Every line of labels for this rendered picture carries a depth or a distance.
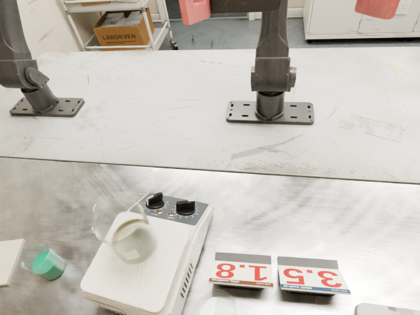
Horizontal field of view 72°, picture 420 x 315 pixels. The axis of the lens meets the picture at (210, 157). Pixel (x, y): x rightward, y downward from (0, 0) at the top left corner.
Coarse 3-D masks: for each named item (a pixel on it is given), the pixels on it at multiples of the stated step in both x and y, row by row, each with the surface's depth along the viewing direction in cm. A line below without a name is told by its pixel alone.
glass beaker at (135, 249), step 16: (96, 208) 36; (112, 208) 38; (128, 208) 39; (96, 224) 35; (112, 224) 39; (144, 224) 35; (128, 240) 34; (144, 240) 36; (128, 256) 36; (144, 256) 38
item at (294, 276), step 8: (288, 272) 43; (296, 272) 43; (304, 272) 43; (312, 272) 43; (320, 272) 43; (328, 272) 43; (336, 272) 43; (288, 280) 41; (296, 280) 41; (304, 280) 41; (312, 280) 41; (320, 280) 41; (328, 280) 41; (336, 280) 41; (336, 288) 39; (344, 288) 39
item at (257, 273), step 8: (216, 264) 45; (224, 264) 45; (232, 264) 45; (240, 264) 45; (248, 264) 45; (216, 272) 43; (224, 272) 43; (232, 272) 43; (240, 272) 43; (248, 272) 43; (256, 272) 43; (264, 272) 43; (248, 280) 41; (256, 280) 41; (264, 280) 41
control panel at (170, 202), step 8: (144, 200) 51; (168, 200) 51; (176, 200) 51; (184, 200) 51; (144, 208) 48; (160, 208) 48; (168, 208) 49; (200, 208) 49; (152, 216) 46; (160, 216) 46; (168, 216) 46; (176, 216) 46; (184, 216) 46; (192, 216) 47; (200, 216) 47; (192, 224) 44
